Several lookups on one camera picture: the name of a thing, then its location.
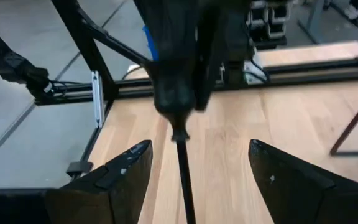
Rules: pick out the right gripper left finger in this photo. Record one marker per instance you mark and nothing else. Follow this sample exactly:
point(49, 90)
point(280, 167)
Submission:
point(113, 199)

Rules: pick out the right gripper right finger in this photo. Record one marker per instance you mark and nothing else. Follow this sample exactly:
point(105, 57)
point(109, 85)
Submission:
point(300, 202)

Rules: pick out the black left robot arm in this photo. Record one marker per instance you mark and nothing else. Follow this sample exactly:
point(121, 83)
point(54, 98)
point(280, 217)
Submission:
point(228, 37)

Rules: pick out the black table clamp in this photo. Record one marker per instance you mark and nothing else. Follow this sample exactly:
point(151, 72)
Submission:
point(79, 168)

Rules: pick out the blue tape strip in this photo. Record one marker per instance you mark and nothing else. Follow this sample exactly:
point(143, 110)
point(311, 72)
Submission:
point(150, 43)

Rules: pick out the black white stacked boxes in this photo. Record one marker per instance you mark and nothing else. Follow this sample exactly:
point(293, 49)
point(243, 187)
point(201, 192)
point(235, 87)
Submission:
point(269, 21)

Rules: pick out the grey table foot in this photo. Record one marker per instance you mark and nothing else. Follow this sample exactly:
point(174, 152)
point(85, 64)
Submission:
point(314, 18)

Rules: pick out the person's foot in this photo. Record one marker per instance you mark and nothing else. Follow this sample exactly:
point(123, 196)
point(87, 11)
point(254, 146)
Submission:
point(353, 12)

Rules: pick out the black aluminium table frame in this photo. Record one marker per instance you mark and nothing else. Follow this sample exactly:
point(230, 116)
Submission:
point(84, 46)

